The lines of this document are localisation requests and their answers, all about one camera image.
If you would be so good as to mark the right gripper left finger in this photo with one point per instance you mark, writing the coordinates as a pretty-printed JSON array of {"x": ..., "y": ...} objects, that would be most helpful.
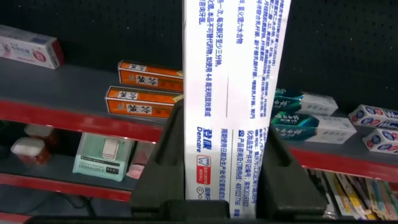
[{"x": 161, "y": 174}]

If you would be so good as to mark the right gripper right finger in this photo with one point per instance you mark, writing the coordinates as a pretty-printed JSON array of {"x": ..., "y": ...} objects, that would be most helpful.
[{"x": 284, "y": 183}]

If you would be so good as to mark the black shop shelf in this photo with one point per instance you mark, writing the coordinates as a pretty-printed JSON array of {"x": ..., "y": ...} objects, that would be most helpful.
[{"x": 62, "y": 93}]

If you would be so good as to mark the pink small pack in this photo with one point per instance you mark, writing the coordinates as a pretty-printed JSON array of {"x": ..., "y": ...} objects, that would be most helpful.
[{"x": 140, "y": 160}]

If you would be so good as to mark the toothbrush pack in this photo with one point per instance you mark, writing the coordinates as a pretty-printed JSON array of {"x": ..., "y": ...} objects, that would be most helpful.
[
  {"x": 357, "y": 194},
  {"x": 339, "y": 194},
  {"x": 381, "y": 197}
]

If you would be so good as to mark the mint green floss pick pack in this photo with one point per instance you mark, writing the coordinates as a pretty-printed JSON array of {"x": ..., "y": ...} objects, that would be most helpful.
[{"x": 102, "y": 157}]

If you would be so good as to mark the green and white toothpaste box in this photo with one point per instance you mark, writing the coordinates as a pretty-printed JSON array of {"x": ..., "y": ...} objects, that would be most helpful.
[
  {"x": 306, "y": 102},
  {"x": 311, "y": 126}
]

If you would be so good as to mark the orange toothpaste box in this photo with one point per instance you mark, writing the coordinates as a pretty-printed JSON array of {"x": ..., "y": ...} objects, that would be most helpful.
[
  {"x": 140, "y": 102},
  {"x": 149, "y": 75}
]

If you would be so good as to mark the white blue red toothpaste box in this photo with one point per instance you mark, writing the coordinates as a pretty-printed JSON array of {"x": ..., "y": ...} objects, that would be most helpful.
[
  {"x": 373, "y": 116},
  {"x": 381, "y": 140}
]

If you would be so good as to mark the white capped red jar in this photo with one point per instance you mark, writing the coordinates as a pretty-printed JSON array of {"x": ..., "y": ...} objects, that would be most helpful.
[
  {"x": 42, "y": 133},
  {"x": 31, "y": 151}
]

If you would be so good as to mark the pink and white toothpaste box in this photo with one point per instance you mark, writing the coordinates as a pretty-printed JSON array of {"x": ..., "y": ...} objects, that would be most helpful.
[{"x": 29, "y": 46}]

